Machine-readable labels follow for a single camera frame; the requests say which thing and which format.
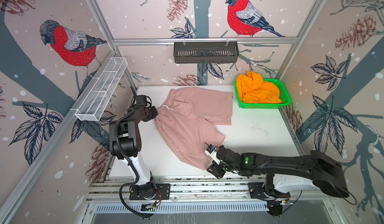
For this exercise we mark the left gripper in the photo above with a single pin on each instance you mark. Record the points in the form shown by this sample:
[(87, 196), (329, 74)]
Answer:
[(154, 113)]

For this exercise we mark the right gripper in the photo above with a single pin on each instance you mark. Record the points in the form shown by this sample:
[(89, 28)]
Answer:
[(214, 169)]

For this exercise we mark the pink shorts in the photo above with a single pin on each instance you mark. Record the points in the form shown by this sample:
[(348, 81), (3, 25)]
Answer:
[(188, 119)]

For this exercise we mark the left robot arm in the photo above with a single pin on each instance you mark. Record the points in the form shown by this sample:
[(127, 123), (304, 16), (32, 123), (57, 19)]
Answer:
[(126, 144)]

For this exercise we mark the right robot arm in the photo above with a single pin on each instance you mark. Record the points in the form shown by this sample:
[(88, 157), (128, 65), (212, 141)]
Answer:
[(324, 172)]

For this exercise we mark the orange shorts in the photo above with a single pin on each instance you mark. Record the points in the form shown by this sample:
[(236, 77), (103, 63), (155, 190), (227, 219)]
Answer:
[(253, 89)]

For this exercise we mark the green plastic basket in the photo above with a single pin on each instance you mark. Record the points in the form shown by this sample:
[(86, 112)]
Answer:
[(284, 97)]

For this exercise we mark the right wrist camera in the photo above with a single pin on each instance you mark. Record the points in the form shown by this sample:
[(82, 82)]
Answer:
[(212, 153)]

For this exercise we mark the aluminium mounting rail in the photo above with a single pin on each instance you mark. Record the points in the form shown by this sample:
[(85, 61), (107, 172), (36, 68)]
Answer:
[(183, 189)]

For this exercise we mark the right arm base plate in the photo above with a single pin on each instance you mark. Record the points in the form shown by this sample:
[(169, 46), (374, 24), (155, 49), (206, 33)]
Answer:
[(263, 192)]

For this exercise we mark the white wire wall basket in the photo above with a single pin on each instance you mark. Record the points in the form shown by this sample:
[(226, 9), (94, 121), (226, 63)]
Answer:
[(99, 96)]

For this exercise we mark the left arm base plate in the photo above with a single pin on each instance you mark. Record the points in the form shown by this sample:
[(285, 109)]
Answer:
[(150, 192)]

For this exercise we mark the black wall shelf basket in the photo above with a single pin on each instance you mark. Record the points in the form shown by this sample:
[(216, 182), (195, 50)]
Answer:
[(206, 52)]

